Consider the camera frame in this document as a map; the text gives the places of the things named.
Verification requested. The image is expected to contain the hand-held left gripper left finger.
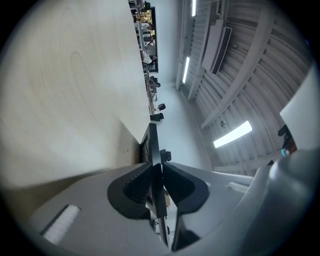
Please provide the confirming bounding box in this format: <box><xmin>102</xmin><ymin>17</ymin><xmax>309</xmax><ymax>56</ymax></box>
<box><xmin>107</xmin><ymin>161</ymin><xmax>153</xmax><ymax>221</ymax></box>

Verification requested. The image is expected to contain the wooden office desk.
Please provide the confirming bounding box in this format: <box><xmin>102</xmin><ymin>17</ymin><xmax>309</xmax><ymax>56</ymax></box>
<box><xmin>147</xmin><ymin>84</ymin><xmax>157</xmax><ymax>114</ymax></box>

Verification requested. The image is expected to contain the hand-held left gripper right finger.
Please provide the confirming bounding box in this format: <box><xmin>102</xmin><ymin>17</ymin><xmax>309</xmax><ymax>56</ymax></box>
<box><xmin>162</xmin><ymin>162</ymin><xmax>210</xmax><ymax>252</ymax></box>

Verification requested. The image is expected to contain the white office desk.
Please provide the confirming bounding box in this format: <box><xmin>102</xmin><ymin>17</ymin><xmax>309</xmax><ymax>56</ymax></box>
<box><xmin>136</xmin><ymin>21</ymin><xmax>145</xmax><ymax>51</ymax></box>

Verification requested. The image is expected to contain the dark framed window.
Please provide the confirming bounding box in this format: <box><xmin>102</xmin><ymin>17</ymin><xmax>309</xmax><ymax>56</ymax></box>
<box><xmin>139</xmin><ymin>6</ymin><xmax>160</xmax><ymax>74</ymax></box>

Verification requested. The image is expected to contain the black framed picture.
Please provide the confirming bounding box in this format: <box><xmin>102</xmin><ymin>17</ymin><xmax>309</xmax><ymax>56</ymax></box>
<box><xmin>139</xmin><ymin>122</ymin><xmax>169</xmax><ymax>248</ymax></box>

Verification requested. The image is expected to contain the white ceiling air conditioner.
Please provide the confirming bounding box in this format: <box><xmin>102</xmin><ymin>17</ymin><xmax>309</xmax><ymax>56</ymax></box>
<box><xmin>201</xmin><ymin>19</ymin><xmax>233</xmax><ymax>75</ymax></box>

